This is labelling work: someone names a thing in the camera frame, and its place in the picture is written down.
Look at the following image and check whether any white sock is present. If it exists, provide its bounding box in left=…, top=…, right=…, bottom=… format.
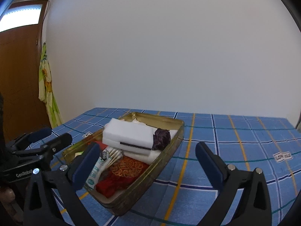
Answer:
left=123, top=150, right=162, bottom=165

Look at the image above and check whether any dark red wallet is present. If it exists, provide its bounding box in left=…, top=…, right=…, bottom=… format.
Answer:
left=94, top=141, right=108, bottom=150

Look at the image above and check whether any white foam sponge block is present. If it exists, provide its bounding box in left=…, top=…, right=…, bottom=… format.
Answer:
left=102, top=118, right=155, bottom=155

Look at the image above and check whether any green yellow hanging cloth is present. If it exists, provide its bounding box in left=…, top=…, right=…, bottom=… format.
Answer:
left=38, top=42, right=62, bottom=128

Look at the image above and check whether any dark purple scrunchie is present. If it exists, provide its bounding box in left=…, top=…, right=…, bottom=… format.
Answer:
left=152, top=129, right=171, bottom=151

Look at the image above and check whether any blue plaid bed sheet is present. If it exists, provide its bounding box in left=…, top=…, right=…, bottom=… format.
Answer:
left=28, top=108, right=301, bottom=226

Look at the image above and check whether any cotton swab packet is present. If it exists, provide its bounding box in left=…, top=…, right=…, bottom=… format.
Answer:
left=86, top=146, right=123, bottom=189

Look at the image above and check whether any brown wooden door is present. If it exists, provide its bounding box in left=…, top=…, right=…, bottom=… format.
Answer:
left=1, top=0, right=50, bottom=142

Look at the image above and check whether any gold metal tin tray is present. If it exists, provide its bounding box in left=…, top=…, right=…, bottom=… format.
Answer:
left=61, top=112, right=185, bottom=216

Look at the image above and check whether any red gold embroidered pouch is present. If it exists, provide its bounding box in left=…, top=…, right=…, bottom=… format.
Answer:
left=95, top=156, right=149, bottom=198

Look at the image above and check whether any person's left hand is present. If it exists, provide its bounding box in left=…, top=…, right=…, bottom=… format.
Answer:
left=0, top=188, right=15, bottom=207

